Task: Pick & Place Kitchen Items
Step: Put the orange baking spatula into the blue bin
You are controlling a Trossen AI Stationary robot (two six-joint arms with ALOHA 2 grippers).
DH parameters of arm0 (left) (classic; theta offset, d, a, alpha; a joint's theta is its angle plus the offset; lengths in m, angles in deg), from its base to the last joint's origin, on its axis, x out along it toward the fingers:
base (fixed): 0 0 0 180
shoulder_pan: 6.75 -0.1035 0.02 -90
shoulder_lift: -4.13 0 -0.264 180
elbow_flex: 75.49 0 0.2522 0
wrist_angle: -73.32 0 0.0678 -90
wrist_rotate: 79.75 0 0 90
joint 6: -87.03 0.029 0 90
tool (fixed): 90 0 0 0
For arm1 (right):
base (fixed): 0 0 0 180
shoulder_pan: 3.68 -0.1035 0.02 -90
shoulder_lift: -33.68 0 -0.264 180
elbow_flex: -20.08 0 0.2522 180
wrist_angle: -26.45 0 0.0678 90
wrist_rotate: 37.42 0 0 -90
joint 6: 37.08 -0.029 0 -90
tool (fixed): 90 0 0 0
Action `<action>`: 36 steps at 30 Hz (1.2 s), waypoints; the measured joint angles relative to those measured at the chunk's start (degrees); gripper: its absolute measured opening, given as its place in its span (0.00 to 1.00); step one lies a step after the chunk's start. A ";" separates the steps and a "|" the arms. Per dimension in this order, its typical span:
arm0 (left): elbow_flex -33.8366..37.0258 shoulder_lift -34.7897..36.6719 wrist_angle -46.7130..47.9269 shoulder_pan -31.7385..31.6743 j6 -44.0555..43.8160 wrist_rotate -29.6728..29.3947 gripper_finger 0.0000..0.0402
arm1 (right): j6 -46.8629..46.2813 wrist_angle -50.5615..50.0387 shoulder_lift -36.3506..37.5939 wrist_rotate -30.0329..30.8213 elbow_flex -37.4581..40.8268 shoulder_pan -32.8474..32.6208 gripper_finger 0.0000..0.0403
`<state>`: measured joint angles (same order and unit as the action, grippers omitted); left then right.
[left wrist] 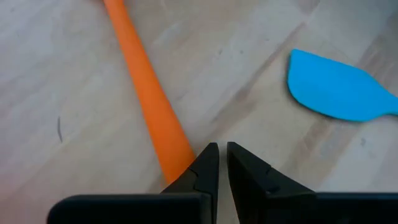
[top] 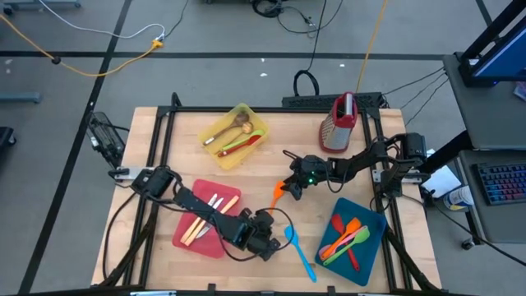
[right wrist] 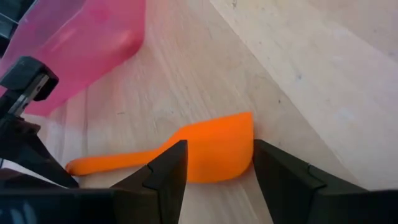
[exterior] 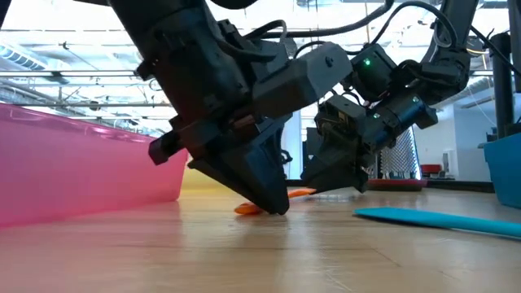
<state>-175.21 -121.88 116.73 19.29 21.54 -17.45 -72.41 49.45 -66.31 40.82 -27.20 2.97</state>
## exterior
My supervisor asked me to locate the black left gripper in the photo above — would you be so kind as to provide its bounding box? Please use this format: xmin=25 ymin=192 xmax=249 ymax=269
xmin=109 ymin=3 xmax=294 ymax=216

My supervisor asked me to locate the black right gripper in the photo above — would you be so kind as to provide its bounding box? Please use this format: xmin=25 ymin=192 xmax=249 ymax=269
xmin=300 ymin=91 xmax=440 ymax=195

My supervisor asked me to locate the long orange silicone spatula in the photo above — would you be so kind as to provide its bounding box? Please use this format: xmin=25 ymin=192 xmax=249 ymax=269
xmin=234 ymin=187 xmax=317 ymax=216

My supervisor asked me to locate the metal box grater red handle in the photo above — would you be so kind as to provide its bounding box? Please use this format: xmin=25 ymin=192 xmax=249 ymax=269
xmin=366 ymin=125 xmax=428 ymax=192

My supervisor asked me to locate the yellow translucent plastic tray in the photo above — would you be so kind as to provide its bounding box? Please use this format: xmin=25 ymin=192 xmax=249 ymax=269
xmin=178 ymin=166 xmax=245 ymax=195

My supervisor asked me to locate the blue silicone spatula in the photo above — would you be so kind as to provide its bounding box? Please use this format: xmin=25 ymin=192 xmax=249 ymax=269
xmin=352 ymin=206 xmax=521 ymax=240

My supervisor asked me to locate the red-pink translucent plastic tray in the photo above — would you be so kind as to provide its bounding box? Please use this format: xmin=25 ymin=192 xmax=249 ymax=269
xmin=0 ymin=103 xmax=189 ymax=229

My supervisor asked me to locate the white room column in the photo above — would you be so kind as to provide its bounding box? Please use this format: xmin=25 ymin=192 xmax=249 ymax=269
xmin=284 ymin=109 xmax=304 ymax=180

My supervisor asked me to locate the red background seat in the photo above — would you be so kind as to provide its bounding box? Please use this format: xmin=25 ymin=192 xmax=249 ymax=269
xmin=420 ymin=164 xmax=444 ymax=177

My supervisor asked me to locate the blue plastic tray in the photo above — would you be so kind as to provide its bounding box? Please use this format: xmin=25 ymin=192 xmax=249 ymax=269
xmin=483 ymin=132 xmax=521 ymax=211

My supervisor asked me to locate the right wrist camera housing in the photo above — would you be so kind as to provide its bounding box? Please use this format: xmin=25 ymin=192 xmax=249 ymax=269
xmin=315 ymin=94 xmax=370 ymax=148

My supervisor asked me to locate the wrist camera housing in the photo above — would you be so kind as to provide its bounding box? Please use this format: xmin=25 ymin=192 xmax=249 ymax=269
xmin=315 ymin=94 xmax=370 ymax=148
xmin=251 ymin=42 xmax=353 ymax=120

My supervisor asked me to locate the left wrist camera housing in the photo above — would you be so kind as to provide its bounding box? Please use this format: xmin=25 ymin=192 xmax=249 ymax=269
xmin=251 ymin=42 xmax=353 ymax=120

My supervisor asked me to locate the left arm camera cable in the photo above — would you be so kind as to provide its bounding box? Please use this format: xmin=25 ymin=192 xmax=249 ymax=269
xmin=243 ymin=0 xmax=396 ymax=46

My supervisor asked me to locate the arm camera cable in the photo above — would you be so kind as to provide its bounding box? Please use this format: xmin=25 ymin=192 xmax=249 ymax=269
xmin=368 ymin=0 xmax=460 ymax=50
xmin=243 ymin=0 xmax=396 ymax=46

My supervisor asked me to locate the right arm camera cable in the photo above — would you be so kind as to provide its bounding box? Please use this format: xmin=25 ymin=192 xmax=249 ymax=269
xmin=368 ymin=0 xmax=460 ymax=50

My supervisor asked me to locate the black hanging cable reel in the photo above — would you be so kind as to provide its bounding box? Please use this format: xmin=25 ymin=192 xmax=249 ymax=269
xmin=466 ymin=35 xmax=488 ymax=58

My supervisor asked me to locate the ribbed silver duct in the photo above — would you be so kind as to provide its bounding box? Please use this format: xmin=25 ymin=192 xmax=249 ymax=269
xmin=0 ymin=40 xmax=72 ymax=75

